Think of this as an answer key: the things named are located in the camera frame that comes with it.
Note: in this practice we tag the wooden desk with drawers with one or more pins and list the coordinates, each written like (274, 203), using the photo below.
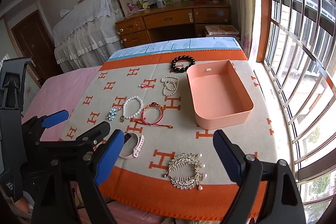
(180, 20)

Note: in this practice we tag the dark wooden door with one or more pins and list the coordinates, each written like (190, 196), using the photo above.
(34, 41)

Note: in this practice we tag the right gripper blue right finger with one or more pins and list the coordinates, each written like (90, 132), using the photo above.
(231, 156)

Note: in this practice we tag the metal window grille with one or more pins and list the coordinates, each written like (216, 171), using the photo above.
(300, 60)

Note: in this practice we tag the silver ring red charm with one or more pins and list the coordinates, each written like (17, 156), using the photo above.
(143, 85)

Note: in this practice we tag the white pearl bracelet gold charm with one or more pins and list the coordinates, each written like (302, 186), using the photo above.
(131, 108)

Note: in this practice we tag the orange grey H blanket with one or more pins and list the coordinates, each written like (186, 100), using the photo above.
(138, 182)

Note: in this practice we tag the blue white tree sheet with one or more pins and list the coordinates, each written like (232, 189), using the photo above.
(192, 44)

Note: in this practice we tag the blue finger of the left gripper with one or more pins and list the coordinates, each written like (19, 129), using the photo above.
(54, 119)
(91, 141)

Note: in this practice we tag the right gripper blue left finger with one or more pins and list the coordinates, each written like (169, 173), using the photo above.
(106, 163)

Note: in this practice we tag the white lace covered furniture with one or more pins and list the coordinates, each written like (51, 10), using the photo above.
(87, 35)

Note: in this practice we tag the blue flower pearl brooch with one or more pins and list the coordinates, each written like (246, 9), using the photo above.
(112, 113)

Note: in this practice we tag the stack of books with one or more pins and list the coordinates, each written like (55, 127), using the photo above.
(221, 31)

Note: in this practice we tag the white mug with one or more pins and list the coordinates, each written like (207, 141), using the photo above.
(161, 4)

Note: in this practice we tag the pink rectangular storage box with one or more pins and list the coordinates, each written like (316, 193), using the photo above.
(220, 98)

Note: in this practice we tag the silver leaf pearl hairpiece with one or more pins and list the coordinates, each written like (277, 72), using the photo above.
(185, 171)

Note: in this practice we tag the pink bed sheet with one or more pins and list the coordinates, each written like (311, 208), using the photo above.
(61, 92)

